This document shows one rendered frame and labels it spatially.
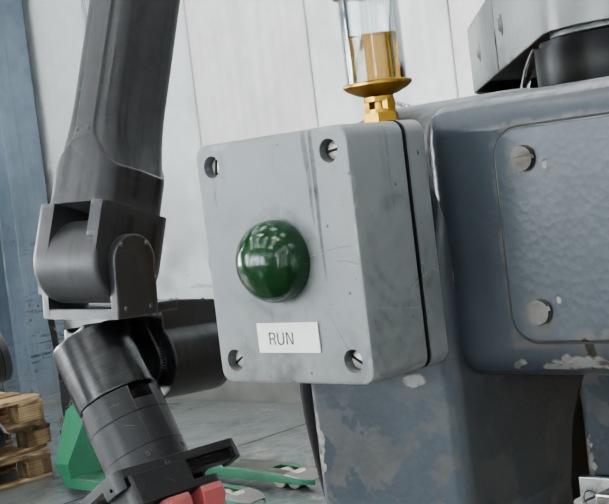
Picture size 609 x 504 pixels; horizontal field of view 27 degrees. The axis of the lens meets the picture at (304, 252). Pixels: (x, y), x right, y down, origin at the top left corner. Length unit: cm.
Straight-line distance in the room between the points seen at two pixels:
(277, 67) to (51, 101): 222
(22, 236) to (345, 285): 860
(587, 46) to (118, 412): 42
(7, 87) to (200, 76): 166
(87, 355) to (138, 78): 19
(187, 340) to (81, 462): 520
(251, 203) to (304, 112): 697
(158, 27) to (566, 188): 50
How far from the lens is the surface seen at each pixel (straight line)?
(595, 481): 69
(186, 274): 826
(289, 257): 44
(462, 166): 46
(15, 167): 904
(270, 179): 45
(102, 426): 84
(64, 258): 85
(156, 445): 83
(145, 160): 86
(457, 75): 674
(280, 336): 46
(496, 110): 46
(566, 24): 57
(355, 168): 43
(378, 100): 52
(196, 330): 90
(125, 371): 84
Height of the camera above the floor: 131
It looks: 3 degrees down
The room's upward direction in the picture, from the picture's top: 7 degrees counter-clockwise
